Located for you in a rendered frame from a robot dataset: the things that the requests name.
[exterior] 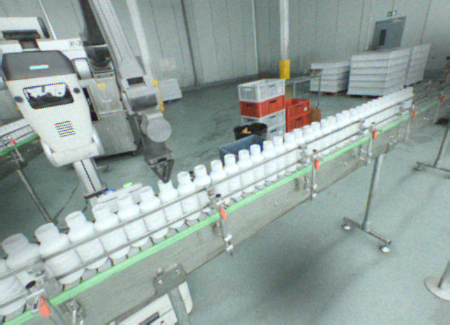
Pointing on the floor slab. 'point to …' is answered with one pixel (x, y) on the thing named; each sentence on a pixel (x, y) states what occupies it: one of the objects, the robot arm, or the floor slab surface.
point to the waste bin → (250, 130)
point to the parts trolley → (302, 87)
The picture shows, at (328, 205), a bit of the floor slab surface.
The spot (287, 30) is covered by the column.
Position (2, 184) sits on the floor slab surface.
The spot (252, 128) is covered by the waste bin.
